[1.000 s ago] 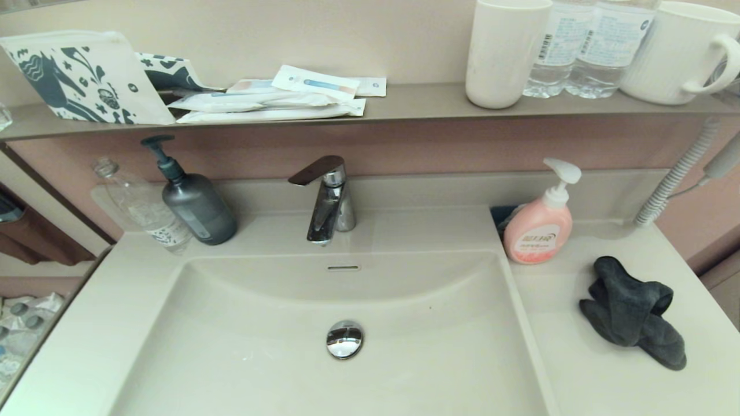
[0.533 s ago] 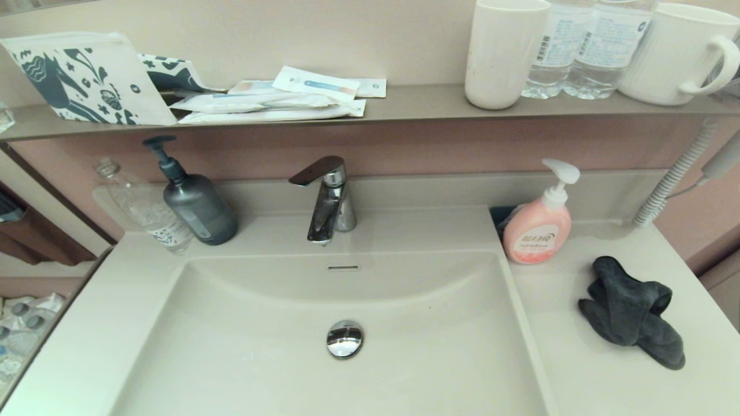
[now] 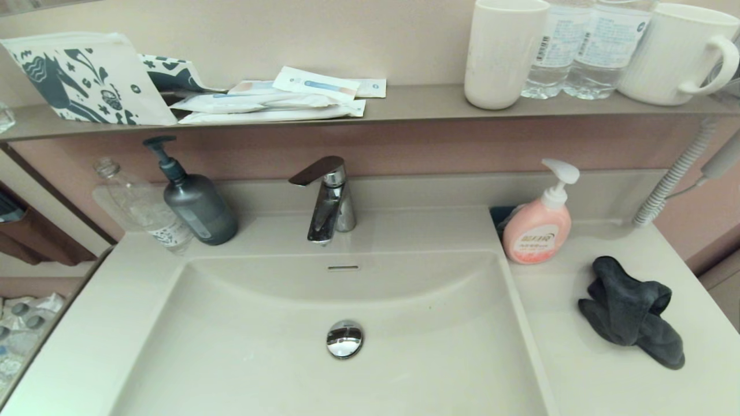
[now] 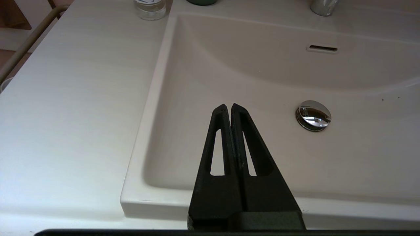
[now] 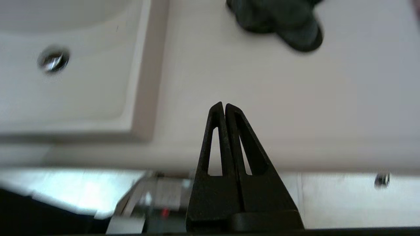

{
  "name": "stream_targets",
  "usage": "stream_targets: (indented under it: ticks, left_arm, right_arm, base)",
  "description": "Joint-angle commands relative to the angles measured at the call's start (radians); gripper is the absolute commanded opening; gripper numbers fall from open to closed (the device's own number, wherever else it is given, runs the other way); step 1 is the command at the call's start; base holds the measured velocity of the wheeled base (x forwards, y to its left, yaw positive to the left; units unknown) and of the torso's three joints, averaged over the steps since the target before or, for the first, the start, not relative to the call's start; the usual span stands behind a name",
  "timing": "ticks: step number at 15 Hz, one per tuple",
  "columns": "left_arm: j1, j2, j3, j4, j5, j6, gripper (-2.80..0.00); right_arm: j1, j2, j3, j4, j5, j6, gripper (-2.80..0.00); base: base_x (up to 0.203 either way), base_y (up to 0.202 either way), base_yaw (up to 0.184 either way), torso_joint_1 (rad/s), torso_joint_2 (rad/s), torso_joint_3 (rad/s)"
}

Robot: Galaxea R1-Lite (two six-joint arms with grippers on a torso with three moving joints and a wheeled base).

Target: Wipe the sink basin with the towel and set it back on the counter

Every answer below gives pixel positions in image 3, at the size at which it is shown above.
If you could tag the dark grey microfibre cloth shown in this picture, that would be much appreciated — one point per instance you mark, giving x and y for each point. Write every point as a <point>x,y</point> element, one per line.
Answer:
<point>627,306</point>

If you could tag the chrome sink faucet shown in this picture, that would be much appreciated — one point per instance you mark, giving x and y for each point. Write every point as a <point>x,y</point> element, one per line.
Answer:
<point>326,219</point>

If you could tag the white ceramic sink basin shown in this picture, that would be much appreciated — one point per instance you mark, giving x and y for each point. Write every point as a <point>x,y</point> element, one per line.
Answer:
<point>260,346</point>

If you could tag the small white square packet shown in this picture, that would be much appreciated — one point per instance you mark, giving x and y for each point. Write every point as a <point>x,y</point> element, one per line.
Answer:
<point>373,88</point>

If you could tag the small dark packet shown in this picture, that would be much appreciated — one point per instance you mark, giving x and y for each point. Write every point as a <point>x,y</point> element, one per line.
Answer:
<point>500,215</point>

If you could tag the white packet with blue toothbrush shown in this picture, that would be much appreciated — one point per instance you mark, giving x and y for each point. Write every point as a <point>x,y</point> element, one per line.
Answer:
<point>315,85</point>

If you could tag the chrome drain stopper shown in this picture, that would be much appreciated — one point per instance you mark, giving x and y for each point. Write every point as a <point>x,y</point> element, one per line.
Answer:
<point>344,341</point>

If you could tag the long white plastic packet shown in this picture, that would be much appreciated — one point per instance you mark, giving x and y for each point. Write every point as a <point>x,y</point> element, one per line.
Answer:
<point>243,103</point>

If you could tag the pink hand soap pump bottle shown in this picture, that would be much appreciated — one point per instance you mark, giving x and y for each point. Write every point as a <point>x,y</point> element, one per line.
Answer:
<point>535,231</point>

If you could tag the white packet with peach print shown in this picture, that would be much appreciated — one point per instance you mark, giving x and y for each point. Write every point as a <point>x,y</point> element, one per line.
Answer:
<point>251,87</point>

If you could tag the grey pump dispenser bottle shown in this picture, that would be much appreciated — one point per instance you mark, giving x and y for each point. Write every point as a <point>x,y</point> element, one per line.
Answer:
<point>199,211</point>

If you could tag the white plain tumbler cup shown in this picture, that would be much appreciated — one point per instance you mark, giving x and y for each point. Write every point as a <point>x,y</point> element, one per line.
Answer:
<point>503,58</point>

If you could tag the clear empty plastic bottle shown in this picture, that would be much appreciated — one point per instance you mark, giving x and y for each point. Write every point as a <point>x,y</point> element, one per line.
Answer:
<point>139,208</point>

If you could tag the small white teal print pouch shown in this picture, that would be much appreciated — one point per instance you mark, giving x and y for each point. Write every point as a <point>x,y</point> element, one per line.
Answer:
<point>173,75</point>

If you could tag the clear water bottle white label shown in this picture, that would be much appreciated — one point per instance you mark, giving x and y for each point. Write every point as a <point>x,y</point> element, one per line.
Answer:
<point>558,46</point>
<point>607,52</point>

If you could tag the large white teal print pouch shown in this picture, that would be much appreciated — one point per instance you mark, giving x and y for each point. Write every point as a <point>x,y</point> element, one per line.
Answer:
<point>87,81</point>

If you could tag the white ribbed mug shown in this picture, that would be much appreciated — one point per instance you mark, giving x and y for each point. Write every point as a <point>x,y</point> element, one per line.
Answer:
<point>665,58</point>

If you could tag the grey blue object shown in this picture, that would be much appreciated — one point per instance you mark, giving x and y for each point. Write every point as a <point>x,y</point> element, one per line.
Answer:
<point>8,208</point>

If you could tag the plastic wrapped bottle pack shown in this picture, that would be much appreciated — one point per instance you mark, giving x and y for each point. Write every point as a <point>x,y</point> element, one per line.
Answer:
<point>26,323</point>

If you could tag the grey wall shelf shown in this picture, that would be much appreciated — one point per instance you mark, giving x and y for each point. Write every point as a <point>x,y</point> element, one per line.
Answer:
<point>416,101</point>

